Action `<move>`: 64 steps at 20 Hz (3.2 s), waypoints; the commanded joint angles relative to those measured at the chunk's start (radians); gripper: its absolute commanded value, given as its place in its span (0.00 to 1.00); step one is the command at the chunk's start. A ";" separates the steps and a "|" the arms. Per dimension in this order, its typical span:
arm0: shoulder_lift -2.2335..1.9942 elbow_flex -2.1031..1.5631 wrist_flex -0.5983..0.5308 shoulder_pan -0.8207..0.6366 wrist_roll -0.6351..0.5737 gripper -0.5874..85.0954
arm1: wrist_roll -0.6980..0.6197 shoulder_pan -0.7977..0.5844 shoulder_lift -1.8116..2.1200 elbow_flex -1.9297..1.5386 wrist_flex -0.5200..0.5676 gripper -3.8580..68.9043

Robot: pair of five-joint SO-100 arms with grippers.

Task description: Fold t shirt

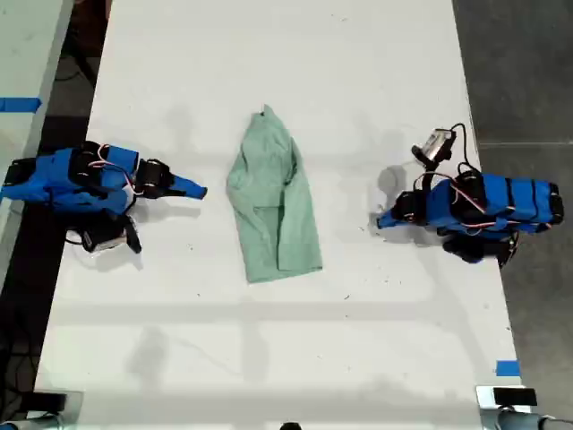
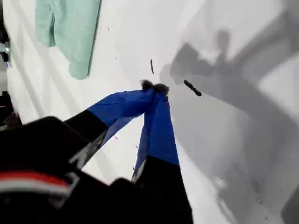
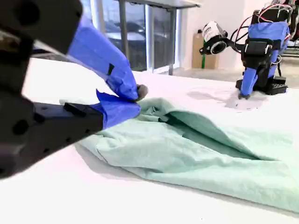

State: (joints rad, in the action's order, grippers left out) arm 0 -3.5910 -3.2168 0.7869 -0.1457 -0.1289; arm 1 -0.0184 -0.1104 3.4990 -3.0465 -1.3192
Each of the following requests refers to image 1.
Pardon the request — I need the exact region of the pale green T-shirt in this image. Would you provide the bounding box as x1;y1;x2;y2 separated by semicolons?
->
225;103;324;285

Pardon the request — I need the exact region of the long blue tape strip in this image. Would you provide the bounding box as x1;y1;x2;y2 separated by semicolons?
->
0;97;43;114

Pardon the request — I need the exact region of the white side table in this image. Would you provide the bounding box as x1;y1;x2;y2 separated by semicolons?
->
0;0;75;288

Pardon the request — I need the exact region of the short blue tape strip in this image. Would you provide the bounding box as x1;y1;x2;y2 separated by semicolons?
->
495;359;522;378

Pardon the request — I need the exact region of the small black box on white plate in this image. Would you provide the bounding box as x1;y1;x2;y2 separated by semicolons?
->
492;387;538;407

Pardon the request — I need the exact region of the grey metal tube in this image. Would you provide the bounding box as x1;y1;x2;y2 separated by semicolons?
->
0;413;60;430
480;408;573;430

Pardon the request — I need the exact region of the small black box on grey plate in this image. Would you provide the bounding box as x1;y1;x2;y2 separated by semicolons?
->
31;391;69;412

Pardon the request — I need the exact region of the black camera stalk on gripper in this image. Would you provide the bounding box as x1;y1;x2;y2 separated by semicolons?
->
419;159;439;194
124;216;143;255

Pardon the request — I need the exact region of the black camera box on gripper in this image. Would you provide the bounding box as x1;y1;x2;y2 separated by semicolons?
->
81;221;127;254
411;127;457;163

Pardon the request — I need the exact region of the black floor cable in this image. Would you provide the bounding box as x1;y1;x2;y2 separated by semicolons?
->
56;42;98;90

